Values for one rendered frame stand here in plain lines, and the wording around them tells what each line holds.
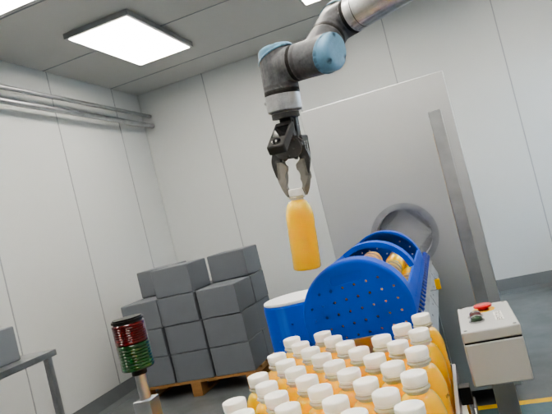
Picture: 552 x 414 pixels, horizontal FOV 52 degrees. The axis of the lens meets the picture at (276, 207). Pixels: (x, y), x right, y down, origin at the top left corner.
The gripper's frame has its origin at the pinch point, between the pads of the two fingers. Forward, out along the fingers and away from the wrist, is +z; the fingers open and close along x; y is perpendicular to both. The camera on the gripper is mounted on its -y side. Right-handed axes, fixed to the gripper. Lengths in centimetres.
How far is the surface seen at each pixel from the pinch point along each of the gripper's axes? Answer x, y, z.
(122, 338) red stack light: 24, -48, 20
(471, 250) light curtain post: -37, 141, 47
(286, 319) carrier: 36, 76, 55
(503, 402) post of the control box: -42, -28, 44
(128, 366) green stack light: 23, -49, 26
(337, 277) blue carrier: -6.7, 0.8, 23.2
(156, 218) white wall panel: 336, 489, 30
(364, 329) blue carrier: -11.7, -0.2, 36.9
